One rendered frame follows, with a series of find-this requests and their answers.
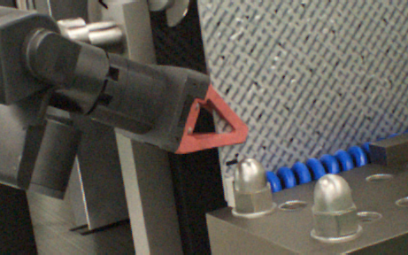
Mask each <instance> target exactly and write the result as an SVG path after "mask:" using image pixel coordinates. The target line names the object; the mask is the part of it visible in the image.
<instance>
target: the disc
mask: <svg viewBox="0 0 408 255"><path fill-rule="evenodd" d="M193 1H194V0H176V1H175V3H174V4H173V5H172V6H171V7H169V8H168V9H164V10H160V11H152V10H149V9H148V10H149V17H150V20H152V21H153V22H154V23H155V24H157V25H159V26H161V27H176V26H178V25H179V24H181V23H182V21H183V20H185V18H186V17H187V14H188V13H189V10H190V8H191V5H192V4H193Z"/></svg>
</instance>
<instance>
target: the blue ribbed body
mask: <svg viewBox="0 0 408 255"><path fill-rule="evenodd" d="M369 143H371V142H365V143H363V144H362V146H361V147H359V146H357V145H354V146H351V147H350V148H349V149H348V151H345V150H337V151H336V152H335V153H334V155H331V154H328V153H326V154H323V155H322V156H321V157H320V159H317V158H309V159H308V161H307V162H306V164H303V163H299V162H298V163H295V164H293V165H292V167H291V168H290V169H289V168H287V167H285V166H283V167H280V168H279V169H278V170H277V172H276V174H275V173H274V172H271V171H267V172H266V176H267V181H268V182H270V186H271V192H272V193H274V192H276V191H279V190H282V189H287V188H290V187H294V186H296V185H300V184H303V183H307V182H311V181H314V180H318V179H320V178H321V177H322V176H324V175H326V174H338V173H340V172H344V171H348V170H351V169H353V168H356V167H360V166H364V165H368V164H371V162H370V153H369Z"/></svg>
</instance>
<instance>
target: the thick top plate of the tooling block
mask: <svg viewBox="0 0 408 255"><path fill-rule="evenodd" d="M336 175H339V176H340V177H342V178H343V179H344V180H345V181H346V182H347V183H348V184H349V186H350V190H351V195H352V202H354V204H355V206H356V208H357V215H358V225H360V226H361V228H362V229H363V233H362V235H361V236H359V237H357V238H355V239H353V240H349V241H346V242H340V243H323V242H319V241H316V240H314V239H312V235H311V232H312V230H313V229H314V224H313V217H312V207H313V205H314V199H313V192H314V188H315V185H316V183H317V182H318V180H319V179H318V180H314V181H311V182H307V183H303V184H300V185H296V186H294V187H290V188H287V189H282V190H279V191H276V192H274V193H272V200H273V202H275V203H276V204H277V211H276V212H274V213H272V214H270V215H267V216H265V217H261V218H255V219H240V218H236V217H235V216H233V214H232V210H233V208H234V207H233V206H230V205H229V206H226V207H223V208H220V209H217V211H214V212H208V213H207V214H206V219H207V224H208V230H209V237H210V242H211V248H212V255H408V160H406V161H405V162H403V163H399V164H396V165H393V166H381V165H377V164H373V163H371V164H368V165H364V166H360V167H356V168H353V169H351V170H348V171H344V172H340V173H338V174H336Z"/></svg>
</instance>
